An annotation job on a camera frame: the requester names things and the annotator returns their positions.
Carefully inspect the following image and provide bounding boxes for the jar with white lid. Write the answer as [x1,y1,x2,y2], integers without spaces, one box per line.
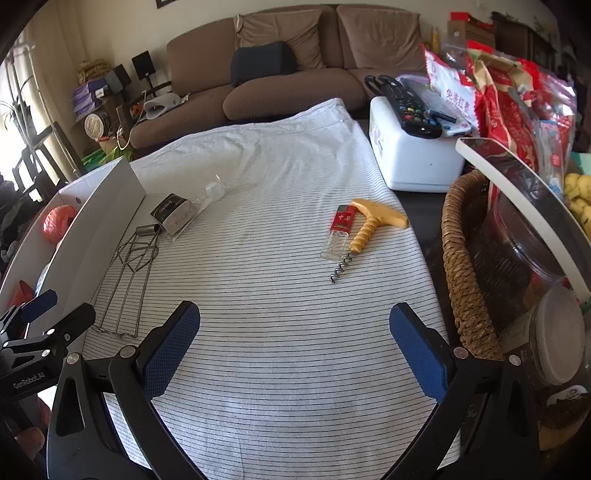
[501,286,589,430]

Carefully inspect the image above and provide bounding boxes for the black handled scissors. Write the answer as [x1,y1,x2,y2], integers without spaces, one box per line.
[364,74,403,95]

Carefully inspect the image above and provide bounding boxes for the white cardboard storage box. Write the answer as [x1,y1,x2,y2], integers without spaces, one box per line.
[0,156,147,333]

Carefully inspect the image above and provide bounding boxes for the dark wooden chair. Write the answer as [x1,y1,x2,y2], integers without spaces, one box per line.
[11,121,84,185]

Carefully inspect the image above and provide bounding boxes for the metal wire tongs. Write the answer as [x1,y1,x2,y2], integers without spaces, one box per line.
[91,223,162,340]

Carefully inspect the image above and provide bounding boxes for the cardboard boxes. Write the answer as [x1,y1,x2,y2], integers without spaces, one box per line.
[448,11,497,51]

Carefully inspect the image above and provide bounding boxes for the black remote control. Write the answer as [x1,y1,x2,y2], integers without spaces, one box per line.
[379,78,443,139]

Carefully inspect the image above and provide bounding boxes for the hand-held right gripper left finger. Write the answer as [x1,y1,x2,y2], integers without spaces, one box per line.
[46,300,208,480]

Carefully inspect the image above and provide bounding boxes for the purple boxes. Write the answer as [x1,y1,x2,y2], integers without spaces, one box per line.
[71,78,109,121]

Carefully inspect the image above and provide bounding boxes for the grey striped cloth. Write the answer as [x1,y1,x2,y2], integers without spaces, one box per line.
[83,98,462,480]

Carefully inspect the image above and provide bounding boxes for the red snack bags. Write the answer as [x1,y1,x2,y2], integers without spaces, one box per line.
[466,41,578,185]

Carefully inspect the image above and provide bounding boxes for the clear lighter red label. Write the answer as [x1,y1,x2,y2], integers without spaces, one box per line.
[321,205,357,261]

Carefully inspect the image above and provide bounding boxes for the person's left hand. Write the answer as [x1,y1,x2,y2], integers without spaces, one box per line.
[14,399,51,467]

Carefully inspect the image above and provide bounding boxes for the pile of dark clothes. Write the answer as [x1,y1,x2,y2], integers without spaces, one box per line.
[0,180,47,259]

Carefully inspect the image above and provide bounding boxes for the black speaker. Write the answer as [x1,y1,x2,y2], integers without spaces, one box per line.
[131,51,153,79]
[105,65,132,93]

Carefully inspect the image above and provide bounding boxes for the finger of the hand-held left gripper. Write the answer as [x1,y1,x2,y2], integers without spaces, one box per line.
[25,302,95,357]
[0,290,58,333]

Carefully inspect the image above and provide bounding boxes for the brown sofa cushion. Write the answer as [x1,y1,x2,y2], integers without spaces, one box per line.
[235,9,326,70]
[336,6,428,75]

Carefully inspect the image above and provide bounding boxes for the orange twine ball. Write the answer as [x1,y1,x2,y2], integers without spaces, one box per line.
[42,205,77,244]

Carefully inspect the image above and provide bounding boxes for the round tin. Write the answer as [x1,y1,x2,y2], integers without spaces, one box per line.
[84,112,109,139]

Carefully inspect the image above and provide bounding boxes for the yellow handled corkscrew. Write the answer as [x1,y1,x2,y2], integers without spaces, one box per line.
[329,198,410,283]

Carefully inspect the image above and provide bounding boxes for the dark wooden cabinet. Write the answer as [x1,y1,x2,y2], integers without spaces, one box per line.
[492,11,559,70]

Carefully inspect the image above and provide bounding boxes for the brown sofa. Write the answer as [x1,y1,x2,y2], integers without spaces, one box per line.
[129,4,432,151]

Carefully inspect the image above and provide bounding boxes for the yellow bananas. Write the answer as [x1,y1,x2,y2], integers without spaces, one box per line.
[562,172,591,227]

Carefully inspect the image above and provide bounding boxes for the potted plant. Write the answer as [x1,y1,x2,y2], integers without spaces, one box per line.
[0,65,35,153]

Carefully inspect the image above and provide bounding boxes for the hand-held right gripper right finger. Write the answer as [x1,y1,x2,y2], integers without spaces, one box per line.
[389,302,541,480]

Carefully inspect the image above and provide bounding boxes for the white plastic box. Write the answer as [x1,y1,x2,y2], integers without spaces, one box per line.
[368,96,467,192]

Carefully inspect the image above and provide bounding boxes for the black lumbar pillow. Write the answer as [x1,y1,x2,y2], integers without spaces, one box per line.
[230,41,297,88]

